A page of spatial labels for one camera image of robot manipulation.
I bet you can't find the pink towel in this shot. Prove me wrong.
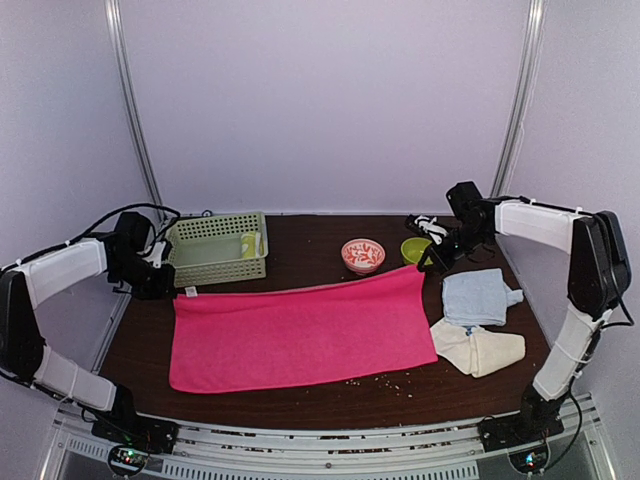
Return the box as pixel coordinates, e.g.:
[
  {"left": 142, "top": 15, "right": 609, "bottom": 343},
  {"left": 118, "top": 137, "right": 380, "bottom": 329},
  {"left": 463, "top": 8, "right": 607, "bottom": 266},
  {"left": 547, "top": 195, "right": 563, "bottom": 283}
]
[{"left": 169, "top": 267, "right": 438, "bottom": 395}]

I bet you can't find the left aluminium frame post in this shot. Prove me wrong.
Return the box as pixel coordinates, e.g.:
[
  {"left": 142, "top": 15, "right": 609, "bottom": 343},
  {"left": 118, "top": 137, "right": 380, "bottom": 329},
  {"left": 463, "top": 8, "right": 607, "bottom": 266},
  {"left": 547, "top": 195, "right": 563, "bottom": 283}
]
[{"left": 104, "top": 0, "right": 163, "bottom": 205}]

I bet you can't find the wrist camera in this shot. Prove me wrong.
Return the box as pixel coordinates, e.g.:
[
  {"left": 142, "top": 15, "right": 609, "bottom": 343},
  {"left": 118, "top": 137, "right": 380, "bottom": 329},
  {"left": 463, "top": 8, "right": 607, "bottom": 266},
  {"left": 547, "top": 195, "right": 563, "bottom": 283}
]
[
  {"left": 404, "top": 214, "right": 449, "bottom": 245},
  {"left": 144, "top": 240, "right": 172, "bottom": 269}
]

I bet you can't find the lime green bowl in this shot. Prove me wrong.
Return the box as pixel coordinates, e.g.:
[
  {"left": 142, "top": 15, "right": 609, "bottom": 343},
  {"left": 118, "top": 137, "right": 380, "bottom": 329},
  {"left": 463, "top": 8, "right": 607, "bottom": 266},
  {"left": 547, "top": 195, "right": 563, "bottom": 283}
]
[{"left": 400, "top": 237, "right": 432, "bottom": 265}]

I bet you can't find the green lemon pattern towel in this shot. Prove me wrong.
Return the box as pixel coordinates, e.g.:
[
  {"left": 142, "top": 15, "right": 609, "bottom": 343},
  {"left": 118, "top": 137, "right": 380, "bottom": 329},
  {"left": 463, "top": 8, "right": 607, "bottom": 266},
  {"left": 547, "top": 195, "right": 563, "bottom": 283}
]
[{"left": 240, "top": 231, "right": 264, "bottom": 259}]

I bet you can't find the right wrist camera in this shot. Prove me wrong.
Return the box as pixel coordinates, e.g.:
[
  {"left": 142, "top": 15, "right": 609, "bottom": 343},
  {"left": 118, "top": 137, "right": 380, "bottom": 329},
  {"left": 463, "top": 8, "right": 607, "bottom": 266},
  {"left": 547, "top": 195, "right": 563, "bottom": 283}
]
[{"left": 404, "top": 214, "right": 449, "bottom": 245}]

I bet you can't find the green perforated plastic basket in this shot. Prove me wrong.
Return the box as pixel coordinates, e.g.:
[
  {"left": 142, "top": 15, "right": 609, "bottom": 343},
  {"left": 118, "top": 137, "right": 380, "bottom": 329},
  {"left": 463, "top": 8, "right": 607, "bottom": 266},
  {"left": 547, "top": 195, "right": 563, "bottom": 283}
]
[{"left": 166, "top": 212, "right": 269, "bottom": 288}]

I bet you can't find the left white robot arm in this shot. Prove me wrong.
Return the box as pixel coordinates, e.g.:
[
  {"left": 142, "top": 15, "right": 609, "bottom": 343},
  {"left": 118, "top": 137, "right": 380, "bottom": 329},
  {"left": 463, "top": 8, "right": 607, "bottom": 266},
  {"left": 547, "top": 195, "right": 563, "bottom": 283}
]
[{"left": 1, "top": 212, "right": 175, "bottom": 444}]

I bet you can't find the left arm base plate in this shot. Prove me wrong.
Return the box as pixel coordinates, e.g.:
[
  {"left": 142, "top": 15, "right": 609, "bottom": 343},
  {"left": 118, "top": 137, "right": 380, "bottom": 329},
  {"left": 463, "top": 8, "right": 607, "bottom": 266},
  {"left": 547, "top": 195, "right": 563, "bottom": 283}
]
[{"left": 82, "top": 409, "right": 179, "bottom": 479}]

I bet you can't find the right aluminium frame post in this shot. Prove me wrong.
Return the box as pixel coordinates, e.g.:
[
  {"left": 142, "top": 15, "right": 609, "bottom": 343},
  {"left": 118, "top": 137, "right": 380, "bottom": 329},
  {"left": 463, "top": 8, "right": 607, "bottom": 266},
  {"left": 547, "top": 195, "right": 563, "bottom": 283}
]
[{"left": 490, "top": 0, "right": 547, "bottom": 197}]

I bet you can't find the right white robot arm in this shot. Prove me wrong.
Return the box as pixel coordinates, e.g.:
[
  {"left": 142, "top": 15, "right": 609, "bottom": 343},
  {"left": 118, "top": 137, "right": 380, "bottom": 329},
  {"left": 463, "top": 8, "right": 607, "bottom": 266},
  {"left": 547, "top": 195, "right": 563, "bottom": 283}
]
[{"left": 417, "top": 181, "right": 632, "bottom": 442}]

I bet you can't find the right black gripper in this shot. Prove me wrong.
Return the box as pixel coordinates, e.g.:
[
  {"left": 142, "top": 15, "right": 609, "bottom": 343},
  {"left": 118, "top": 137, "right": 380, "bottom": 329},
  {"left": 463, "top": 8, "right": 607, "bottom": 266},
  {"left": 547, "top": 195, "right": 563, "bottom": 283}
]
[{"left": 419, "top": 221, "right": 494, "bottom": 275}]

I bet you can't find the aluminium frame post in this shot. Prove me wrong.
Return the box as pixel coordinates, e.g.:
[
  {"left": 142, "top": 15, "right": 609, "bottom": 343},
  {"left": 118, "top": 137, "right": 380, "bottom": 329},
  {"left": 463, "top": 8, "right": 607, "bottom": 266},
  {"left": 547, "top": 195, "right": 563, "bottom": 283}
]
[
  {"left": 104, "top": 0, "right": 163, "bottom": 205},
  {"left": 490, "top": 0, "right": 547, "bottom": 197}
]

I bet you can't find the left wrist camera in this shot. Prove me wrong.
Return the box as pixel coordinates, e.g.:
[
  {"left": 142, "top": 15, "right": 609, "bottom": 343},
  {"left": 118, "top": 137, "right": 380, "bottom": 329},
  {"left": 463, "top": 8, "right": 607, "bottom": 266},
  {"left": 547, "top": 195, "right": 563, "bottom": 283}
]
[{"left": 144, "top": 240, "right": 172, "bottom": 269}]

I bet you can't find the cream white towel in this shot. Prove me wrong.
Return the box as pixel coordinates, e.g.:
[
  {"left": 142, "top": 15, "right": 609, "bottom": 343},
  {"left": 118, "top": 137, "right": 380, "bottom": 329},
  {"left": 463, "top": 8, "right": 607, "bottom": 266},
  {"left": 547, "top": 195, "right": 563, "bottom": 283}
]
[{"left": 431, "top": 318, "right": 526, "bottom": 378}]

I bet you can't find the red white patterned bowl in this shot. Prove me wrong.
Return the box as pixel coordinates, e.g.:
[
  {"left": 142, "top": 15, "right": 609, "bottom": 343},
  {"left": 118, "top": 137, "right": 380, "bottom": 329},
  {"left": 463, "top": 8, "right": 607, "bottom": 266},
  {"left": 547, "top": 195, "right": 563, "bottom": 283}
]
[{"left": 340, "top": 238, "right": 386, "bottom": 276}]

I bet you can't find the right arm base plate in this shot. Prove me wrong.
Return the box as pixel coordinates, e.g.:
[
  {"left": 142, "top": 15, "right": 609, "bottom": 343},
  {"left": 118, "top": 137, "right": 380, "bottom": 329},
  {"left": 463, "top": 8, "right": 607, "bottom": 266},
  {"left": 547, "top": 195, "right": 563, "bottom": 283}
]
[{"left": 477, "top": 414, "right": 564, "bottom": 475}]

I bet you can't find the light blue towel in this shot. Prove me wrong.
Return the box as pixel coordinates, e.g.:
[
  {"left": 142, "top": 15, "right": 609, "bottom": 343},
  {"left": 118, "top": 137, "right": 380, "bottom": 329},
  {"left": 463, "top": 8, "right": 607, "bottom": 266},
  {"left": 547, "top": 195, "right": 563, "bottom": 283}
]
[{"left": 442, "top": 268, "right": 524, "bottom": 327}]

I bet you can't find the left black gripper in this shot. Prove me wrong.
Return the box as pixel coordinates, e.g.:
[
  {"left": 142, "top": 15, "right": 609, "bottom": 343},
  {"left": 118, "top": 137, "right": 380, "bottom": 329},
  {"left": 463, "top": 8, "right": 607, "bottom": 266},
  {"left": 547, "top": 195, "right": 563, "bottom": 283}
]
[{"left": 109, "top": 254, "right": 176, "bottom": 300}]

